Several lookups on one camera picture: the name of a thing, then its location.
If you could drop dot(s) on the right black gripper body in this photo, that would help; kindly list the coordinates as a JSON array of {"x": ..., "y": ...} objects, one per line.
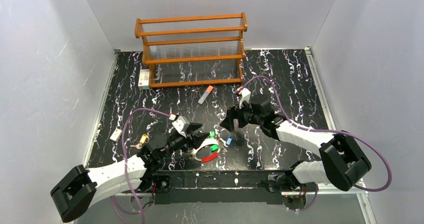
[{"x": 240, "y": 117}]

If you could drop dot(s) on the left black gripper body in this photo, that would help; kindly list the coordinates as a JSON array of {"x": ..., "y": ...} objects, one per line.
[{"x": 191, "y": 138}]

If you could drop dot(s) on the red white keyring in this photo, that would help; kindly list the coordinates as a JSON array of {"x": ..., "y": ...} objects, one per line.
[{"x": 203, "y": 153}]

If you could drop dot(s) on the green key tag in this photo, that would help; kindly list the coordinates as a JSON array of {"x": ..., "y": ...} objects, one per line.
[{"x": 214, "y": 148}]

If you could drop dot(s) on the blue key tag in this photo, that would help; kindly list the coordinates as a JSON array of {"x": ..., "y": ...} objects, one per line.
[{"x": 228, "y": 141}]

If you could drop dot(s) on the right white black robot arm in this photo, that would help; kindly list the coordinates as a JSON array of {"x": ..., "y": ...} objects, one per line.
[{"x": 342, "y": 162}]

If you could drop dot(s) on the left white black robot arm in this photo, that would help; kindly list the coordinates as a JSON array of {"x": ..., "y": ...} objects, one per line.
[{"x": 109, "y": 176}]

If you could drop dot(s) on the orange grey marker pen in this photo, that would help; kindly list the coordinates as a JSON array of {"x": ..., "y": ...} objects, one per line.
[{"x": 205, "y": 94}]

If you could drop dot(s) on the small white red box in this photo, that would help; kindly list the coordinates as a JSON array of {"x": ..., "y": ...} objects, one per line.
[{"x": 144, "y": 79}]

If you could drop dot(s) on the white small tag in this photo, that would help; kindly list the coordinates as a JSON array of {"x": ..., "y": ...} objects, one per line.
[{"x": 116, "y": 134}]

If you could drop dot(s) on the wooden three-tier shelf rack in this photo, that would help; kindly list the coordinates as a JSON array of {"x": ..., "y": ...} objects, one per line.
[{"x": 188, "y": 51}]

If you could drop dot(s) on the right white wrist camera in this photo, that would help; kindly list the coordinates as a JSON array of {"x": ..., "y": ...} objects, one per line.
[{"x": 244, "y": 95}]

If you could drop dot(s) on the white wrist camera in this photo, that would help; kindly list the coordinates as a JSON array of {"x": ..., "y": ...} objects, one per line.
[
  {"x": 244, "y": 95},
  {"x": 180, "y": 124}
]

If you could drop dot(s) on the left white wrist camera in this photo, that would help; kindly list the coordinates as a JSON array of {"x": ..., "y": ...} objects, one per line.
[{"x": 180, "y": 124}]

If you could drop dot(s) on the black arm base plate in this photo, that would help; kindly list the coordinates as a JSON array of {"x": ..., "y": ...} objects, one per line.
[{"x": 183, "y": 186}]

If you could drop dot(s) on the aluminium front frame rail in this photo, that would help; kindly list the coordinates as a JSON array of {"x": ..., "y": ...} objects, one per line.
[{"x": 183, "y": 186}]

